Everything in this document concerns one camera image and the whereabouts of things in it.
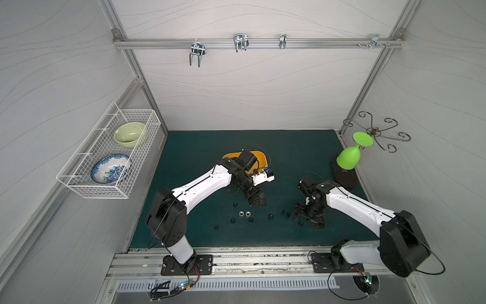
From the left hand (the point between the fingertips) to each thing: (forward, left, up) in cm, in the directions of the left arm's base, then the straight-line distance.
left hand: (260, 196), depth 78 cm
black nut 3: (-6, +12, -14) cm, 19 cm away
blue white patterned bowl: (-1, +52, +20) cm, 56 cm away
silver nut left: (-3, +8, -12) cm, 15 cm away
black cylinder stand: (+17, -46, -13) cm, 51 cm away
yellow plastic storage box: (+28, -1, -9) cm, 30 cm away
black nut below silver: (-6, +4, -13) cm, 14 cm away
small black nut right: (-3, -13, -12) cm, 18 cm away
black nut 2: (-9, +20, -14) cm, 26 cm away
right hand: (-6, -18, -10) cm, 22 cm away
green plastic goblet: (+13, -37, +10) cm, 41 cm away
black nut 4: (-4, -5, -13) cm, 15 cm away
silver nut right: (-3, +5, -12) cm, 14 cm away
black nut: (+2, +12, -13) cm, 18 cm away
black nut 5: (-7, -19, -13) cm, 24 cm away
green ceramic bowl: (+14, +52, +22) cm, 58 cm away
